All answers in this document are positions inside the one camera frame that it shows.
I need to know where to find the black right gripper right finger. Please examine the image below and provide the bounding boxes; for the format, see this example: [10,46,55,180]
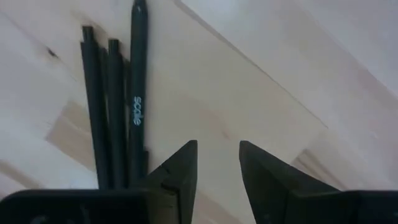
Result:
[238,139,398,224]

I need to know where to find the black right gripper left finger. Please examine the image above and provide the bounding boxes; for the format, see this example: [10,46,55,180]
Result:
[0,139,199,224]

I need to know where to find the black pen scale print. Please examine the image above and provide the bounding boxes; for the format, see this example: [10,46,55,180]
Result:
[105,38,130,190]
[127,0,150,189]

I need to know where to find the black pen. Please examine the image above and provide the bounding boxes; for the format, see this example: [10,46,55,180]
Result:
[80,26,109,190]

